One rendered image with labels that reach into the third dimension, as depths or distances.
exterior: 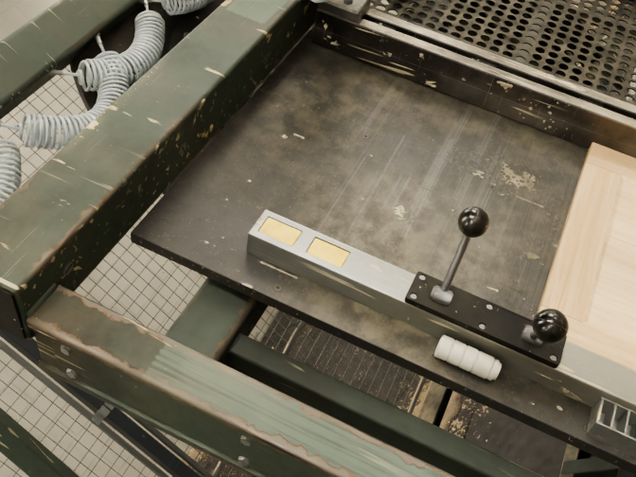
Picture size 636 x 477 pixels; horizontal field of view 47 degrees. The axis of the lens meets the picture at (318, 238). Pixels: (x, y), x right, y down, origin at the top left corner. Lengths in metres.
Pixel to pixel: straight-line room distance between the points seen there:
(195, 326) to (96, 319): 0.15
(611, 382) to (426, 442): 0.23
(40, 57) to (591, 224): 1.07
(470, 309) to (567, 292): 0.17
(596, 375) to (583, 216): 0.29
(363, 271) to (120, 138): 0.36
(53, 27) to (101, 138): 0.65
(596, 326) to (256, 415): 0.47
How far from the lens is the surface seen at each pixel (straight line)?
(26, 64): 1.56
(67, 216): 0.91
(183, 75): 1.11
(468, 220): 0.89
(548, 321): 0.83
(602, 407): 0.98
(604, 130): 1.30
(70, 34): 1.64
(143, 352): 0.85
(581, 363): 0.97
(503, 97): 1.30
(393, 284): 0.95
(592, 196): 1.21
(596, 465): 2.62
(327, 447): 0.80
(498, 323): 0.94
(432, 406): 2.21
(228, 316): 0.98
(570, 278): 1.07
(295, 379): 0.96
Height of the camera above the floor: 1.87
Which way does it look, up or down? 14 degrees down
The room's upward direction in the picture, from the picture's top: 45 degrees counter-clockwise
